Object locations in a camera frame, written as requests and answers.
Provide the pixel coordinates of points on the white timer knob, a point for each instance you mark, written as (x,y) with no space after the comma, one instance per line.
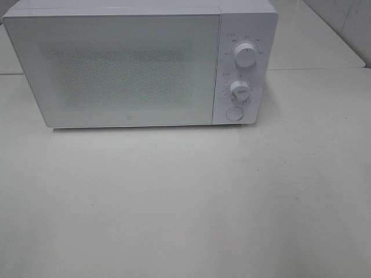
(240,91)

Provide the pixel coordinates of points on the white microwave oven body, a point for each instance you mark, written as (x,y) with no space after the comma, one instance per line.
(240,21)

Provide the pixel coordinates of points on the upper white power knob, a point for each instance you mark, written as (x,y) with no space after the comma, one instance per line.
(245,54)

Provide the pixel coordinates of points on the round white door button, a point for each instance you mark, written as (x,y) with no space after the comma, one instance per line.
(234,113)

